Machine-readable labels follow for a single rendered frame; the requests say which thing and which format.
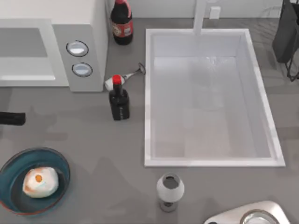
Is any round microwave knob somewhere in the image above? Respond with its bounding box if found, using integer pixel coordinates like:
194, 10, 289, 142
71, 62, 93, 77
66, 40, 89, 57

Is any white sink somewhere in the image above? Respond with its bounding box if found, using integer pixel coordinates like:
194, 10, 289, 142
143, 28, 286, 168

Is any black wire rack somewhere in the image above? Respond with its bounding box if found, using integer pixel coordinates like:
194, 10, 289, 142
271, 0, 299, 82

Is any white tall tap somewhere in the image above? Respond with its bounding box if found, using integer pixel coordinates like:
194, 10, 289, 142
192, 0, 207, 36

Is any grey round cup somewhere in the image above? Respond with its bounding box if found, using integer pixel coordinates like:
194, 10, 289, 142
156, 172, 185, 213

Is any blue bowl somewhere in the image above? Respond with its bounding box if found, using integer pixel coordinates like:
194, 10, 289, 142
0, 147, 71, 216

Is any dark cola bottle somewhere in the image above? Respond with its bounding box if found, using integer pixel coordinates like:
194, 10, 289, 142
110, 0, 134, 46

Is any black bottle with red cap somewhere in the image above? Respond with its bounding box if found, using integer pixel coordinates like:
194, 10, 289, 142
108, 74, 130, 121

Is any white round bread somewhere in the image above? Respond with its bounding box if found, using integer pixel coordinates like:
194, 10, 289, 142
22, 166, 59, 199

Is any white wall socket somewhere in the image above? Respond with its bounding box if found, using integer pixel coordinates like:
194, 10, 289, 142
209, 6, 221, 20

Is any pale microwave oven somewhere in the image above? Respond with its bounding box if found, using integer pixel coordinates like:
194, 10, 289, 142
0, 0, 109, 93

